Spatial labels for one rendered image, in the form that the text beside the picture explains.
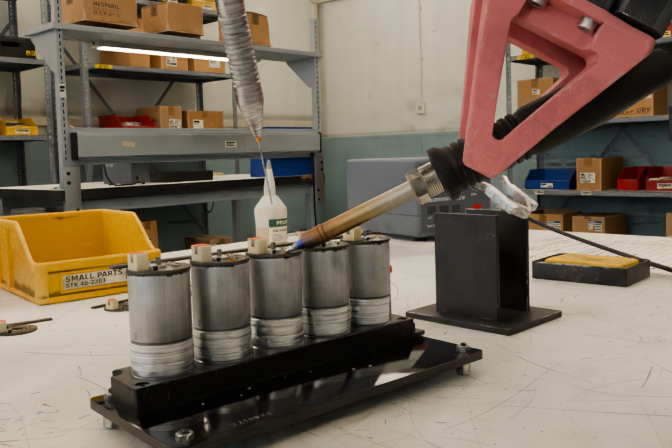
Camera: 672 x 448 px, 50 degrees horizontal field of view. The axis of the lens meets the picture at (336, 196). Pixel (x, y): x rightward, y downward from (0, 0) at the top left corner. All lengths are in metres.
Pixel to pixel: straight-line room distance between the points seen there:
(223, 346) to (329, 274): 0.06
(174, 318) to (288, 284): 0.06
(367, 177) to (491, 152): 0.60
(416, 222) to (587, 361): 0.47
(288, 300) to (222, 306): 0.03
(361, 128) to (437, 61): 0.96
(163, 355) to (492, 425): 0.13
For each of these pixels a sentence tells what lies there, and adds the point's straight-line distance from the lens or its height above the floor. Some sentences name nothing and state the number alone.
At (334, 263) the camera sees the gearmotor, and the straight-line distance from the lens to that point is 0.33.
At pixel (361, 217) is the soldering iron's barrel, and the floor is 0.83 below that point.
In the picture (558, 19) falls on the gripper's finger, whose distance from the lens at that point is 0.30.
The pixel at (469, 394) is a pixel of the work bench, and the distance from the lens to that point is 0.32.
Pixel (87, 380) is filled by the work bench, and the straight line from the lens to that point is 0.37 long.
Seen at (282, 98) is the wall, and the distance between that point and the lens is 6.33.
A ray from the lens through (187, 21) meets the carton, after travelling 3.19.
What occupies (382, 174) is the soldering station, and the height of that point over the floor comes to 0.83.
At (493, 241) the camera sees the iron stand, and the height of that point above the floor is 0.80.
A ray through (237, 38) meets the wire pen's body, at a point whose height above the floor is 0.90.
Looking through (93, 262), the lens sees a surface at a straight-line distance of 0.58.
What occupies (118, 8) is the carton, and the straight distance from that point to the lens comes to 3.02.
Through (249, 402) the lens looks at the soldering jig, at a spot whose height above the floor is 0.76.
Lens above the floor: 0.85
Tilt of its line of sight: 3 degrees down
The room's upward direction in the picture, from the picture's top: 2 degrees counter-clockwise
